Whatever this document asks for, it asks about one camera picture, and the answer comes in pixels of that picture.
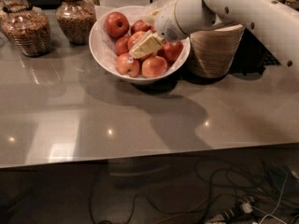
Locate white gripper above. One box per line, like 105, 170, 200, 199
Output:
129, 0, 216, 59

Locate large red-yellow apple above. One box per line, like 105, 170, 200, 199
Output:
127, 31, 150, 63

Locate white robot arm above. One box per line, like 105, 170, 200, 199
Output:
130, 0, 299, 66

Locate red apple top middle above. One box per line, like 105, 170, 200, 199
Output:
130, 20, 150, 35

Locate red apple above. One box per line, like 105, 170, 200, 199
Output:
115, 35, 129, 56
158, 41, 184, 63
105, 12, 130, 38
130, 20, 150, 35

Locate red apple right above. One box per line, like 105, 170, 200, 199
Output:
158, 41, 184, 63

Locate red apple left middle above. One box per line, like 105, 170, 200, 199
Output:
115, 35, 129, 56

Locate red apple top left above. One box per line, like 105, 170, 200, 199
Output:
105, 12, 130, 38

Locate yellow-red apple front right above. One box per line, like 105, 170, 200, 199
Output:
141, 56, 168, 78

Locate yellow-red apple with sticker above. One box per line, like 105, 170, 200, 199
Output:
117, 53, 140, 77

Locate white ceramic bowl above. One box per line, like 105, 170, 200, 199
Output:
89, 6, 191, 85

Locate front stack of paper bowls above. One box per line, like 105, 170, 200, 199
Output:
187, 24, 245, 79

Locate middle glass granola jar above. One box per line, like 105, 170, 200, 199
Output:
55, 0, 96, 45

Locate glass granola jar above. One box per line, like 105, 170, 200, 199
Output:
55, 0, 96, 45
1, 0, 52, 57

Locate black condiment organizer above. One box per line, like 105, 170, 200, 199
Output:
229, 29, 279, 76

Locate left glass granola jar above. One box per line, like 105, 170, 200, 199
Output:
1, 0, 52, 57

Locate white power strip plug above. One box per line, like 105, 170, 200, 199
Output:
205, 203, 253, 224

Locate black cables on floor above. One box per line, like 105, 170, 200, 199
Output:
88, 157, 299, 224

